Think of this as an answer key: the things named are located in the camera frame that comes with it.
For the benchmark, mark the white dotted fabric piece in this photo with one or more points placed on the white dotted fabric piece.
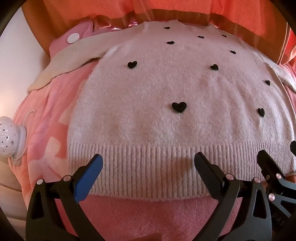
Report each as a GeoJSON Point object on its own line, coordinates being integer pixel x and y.
{"type": "Point", "coordinates": [10, 136]}

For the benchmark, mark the pink polka dot pillow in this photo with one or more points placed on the pink polka dot pillow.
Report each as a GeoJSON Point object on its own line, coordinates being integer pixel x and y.
{"type": "Point", "coordinates": [79, 27]}

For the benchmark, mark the pink fleece blanket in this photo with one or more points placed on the pink fleece blanket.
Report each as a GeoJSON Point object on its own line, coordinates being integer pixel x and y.
{"type": "Point", "coordinates": [143, 217]}

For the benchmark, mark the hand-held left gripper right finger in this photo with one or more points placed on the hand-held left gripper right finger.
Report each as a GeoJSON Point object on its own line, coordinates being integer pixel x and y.
{"type": "Point", "coordinates": [208, 172]}

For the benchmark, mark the orange garment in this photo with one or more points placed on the orange garment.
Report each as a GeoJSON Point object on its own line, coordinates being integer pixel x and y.
{"type": "Point", "coordinates": [208, 11]}

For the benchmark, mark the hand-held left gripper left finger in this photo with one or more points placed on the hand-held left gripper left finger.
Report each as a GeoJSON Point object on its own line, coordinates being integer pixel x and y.
{"type": "Point", "coordinates": [90, 176]}

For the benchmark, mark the white sweater with black hearts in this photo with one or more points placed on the white sweater with black hearts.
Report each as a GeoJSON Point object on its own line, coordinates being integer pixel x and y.
{"type": "Point", "coordinates": [161, 129]}

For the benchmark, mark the cream bed sheet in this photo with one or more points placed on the cream bed sheet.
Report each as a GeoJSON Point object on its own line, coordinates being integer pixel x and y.
{"type": "Point", "coordinates": [9, 192]}

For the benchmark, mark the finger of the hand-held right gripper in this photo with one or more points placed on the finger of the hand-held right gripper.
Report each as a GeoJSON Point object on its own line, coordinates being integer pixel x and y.
{"type": "Point", "coordinates": [293, 146]}
{"type": "Point", "coordinates": [268, 164]}

